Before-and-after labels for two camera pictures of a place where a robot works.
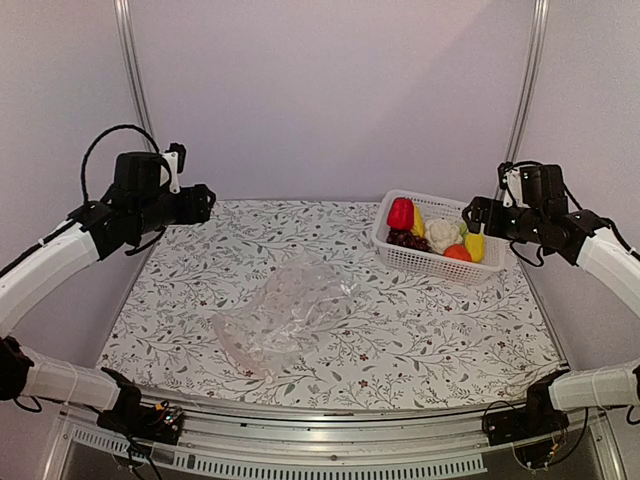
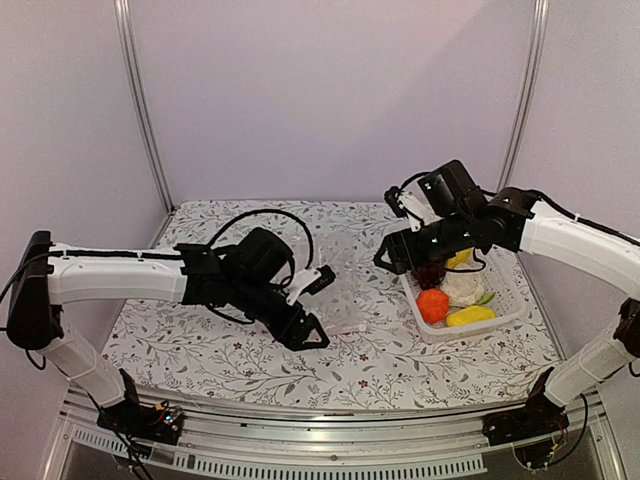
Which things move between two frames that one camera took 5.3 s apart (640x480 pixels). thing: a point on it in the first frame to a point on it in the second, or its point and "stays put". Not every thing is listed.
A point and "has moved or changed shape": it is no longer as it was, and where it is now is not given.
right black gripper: (493, 227) to (402, 246)
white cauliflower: (441, 233) has moved or changed shape
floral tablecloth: (288, 303) stays put
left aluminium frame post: (129, 46) stays put
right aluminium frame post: (529, 84) stays put
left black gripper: (196, 207) to (294, 341)
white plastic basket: (432, 208) has moved or changed shape
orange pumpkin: (458, 251) has moved or changed shape
